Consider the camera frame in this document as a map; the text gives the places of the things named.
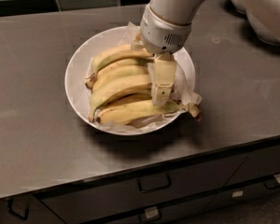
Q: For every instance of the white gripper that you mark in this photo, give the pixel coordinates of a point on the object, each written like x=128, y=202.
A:
x=160, y=34

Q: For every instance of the yellow banana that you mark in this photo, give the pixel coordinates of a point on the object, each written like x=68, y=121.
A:
x=91, y=79
x=116, y=53
x=128, y=112
x=115, y=89
x=118, y=72

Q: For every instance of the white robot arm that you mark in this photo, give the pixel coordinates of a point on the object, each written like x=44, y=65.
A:
x=264, y=15

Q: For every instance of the large white bowl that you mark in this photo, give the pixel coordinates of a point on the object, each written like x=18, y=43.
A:
x=79, y=68

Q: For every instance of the lower dark drawer front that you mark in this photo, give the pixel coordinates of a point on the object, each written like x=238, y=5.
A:
x=230, y=195

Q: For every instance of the dark drawer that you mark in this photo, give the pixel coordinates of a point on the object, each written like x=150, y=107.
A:
x=259, y=163
x=26, y=209
x=113, y=199
x=230, y=195

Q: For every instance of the right dark drawer front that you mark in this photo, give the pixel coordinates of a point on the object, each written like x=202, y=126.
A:
x=259, y=163

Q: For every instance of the middle dark drawer front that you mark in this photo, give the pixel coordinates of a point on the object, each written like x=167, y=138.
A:
x=113, y=199

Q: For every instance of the left dark drawer front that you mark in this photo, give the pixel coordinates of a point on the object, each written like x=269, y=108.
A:
x=26, y=209

